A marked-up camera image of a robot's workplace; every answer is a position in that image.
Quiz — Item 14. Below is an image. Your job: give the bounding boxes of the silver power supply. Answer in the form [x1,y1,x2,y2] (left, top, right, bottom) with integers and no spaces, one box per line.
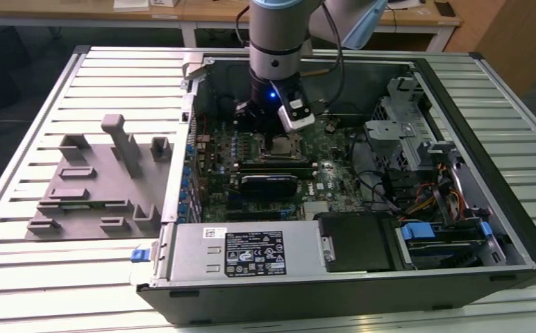
[149,221,329,289]

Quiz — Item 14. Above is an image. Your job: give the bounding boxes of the CPU socket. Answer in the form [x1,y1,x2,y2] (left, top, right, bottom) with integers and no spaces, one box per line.
[255,133,308,163]

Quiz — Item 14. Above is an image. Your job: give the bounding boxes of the metal drive cage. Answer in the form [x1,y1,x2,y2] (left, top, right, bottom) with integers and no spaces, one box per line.
[362,78,458,173]

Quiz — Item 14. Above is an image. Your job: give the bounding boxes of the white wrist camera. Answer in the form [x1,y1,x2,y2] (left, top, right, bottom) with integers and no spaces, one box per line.
[271,82,325,133]

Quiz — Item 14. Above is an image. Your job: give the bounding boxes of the wooden desk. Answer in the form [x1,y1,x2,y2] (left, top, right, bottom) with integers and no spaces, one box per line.
[0,0,463,53]

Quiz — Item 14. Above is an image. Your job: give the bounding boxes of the blue case latch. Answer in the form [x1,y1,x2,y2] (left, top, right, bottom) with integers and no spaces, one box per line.
[128,244,152,264]

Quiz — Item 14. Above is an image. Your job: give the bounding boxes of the metal socket cover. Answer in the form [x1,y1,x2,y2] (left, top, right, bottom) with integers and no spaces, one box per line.
[260,133,309,161]

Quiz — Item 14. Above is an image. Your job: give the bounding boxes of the black PC case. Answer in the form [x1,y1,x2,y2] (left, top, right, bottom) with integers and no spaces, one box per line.
[135,51,536,327]

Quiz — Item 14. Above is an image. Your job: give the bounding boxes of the blue disk carrier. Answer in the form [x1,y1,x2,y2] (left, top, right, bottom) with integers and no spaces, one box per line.
[399,223,438,241]

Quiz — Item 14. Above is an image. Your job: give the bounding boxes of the orange yellow wire bundle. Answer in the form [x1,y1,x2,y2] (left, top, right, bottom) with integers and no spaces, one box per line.
[408,166,463,218]

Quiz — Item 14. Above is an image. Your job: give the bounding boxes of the black expansion slot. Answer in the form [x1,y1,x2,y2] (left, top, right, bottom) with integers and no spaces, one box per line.
[224,210,292,223]

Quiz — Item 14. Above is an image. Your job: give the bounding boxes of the black round speaker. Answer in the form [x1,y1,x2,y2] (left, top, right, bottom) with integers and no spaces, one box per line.
[215,95,236,117]

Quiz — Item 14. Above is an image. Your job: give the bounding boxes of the green motherboard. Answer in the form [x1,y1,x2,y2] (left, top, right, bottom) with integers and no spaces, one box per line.
[188,112,375,225]

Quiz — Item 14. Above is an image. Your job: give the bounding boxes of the black plastic shroud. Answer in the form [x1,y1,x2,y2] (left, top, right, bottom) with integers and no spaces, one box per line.
[316,211,398,273]

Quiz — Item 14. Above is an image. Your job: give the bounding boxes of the grey parts rack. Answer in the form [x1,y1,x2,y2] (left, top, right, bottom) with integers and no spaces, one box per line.
[24,112,176,242]

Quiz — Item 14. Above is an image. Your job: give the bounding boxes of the RAM slot black clips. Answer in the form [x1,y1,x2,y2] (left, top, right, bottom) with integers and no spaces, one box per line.
[237,160,312,167]
[237,167,315,173]

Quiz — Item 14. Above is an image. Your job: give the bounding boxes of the small silver heatsink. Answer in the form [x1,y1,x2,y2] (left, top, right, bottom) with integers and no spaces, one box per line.
[301,202,331,220]

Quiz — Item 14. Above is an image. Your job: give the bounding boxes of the wooden cabinet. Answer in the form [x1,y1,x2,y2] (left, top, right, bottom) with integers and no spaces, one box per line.
[446,0,536,96]

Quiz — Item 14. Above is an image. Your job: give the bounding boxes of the black graphics card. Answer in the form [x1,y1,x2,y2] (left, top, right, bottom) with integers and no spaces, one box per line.
[237,173,300,203]

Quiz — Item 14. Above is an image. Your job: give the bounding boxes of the black camera cable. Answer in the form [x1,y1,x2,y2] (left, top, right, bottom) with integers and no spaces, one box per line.
[316,3,347,115]

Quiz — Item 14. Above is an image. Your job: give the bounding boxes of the green RAM stick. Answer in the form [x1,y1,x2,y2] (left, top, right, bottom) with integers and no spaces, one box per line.
[58,202,128,212]

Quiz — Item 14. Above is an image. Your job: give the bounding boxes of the black cable bundle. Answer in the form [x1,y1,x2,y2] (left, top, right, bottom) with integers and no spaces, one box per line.
[355,168,400,212]

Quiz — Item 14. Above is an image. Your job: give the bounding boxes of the silver square CPU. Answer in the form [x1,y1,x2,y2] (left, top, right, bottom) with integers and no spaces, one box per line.
[271,135,301,156]

